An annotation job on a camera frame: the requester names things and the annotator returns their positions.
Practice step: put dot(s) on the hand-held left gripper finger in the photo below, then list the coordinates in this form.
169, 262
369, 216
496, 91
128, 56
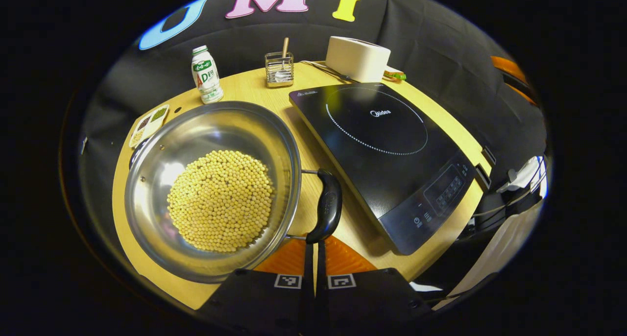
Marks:
321, 265
309, 262

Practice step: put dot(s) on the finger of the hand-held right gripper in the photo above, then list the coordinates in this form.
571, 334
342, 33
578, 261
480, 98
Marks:
509, 67
521, 93

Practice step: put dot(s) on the black induction cooktop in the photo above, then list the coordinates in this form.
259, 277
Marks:
382, 150

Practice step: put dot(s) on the stainless steel pot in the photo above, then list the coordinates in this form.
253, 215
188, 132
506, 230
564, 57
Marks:
161, 169

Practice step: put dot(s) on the black backdrop cloth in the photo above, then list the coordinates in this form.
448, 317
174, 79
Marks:
441, 57

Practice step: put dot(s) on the pile of soybeans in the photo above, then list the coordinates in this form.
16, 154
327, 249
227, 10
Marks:
220, 204

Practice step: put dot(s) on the sandwich on plate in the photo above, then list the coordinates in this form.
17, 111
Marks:
394, 75

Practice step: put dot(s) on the white toaster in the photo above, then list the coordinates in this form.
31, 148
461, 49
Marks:
357, 57

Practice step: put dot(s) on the white divided bean dish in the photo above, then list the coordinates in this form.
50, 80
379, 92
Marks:
147, 128

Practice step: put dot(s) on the white drink bottle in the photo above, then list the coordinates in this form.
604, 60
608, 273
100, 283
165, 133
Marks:
206, 76

